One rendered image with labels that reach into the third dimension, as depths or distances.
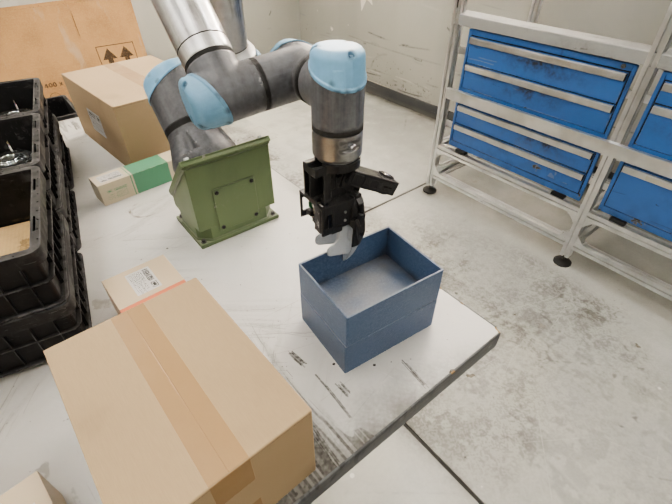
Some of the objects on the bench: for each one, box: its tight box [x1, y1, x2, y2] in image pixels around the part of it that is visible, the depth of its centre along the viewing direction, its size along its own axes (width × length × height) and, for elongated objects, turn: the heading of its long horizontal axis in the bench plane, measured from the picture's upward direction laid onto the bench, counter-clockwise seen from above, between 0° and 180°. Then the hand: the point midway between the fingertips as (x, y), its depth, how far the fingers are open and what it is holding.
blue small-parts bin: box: [300, 293, 437, 373], centre depth 78 cm, size 20×15×7 cm
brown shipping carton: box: [43, 278, 316, 504], centre depth 58 cm, size 30×22×16 cm
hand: (346, 251), depth 78 cm, fingers closed
